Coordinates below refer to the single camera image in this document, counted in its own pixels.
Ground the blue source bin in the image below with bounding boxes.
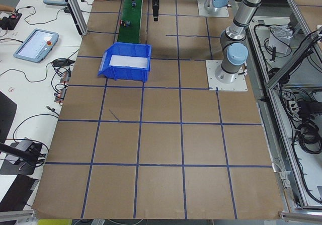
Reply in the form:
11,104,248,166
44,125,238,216
98,42,152,82

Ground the red emergency stop button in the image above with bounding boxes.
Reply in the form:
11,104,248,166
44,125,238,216
120,20,131,27

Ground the green conveyor belt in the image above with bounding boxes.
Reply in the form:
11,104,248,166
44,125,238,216
117,0,143,43

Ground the white foam pad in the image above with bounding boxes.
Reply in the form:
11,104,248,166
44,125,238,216
110,55,148,68

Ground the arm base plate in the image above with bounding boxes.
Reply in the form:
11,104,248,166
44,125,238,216
205,60,248,92
197,0,229,18

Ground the near teach pendant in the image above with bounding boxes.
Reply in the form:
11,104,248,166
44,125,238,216
13,29,59,63

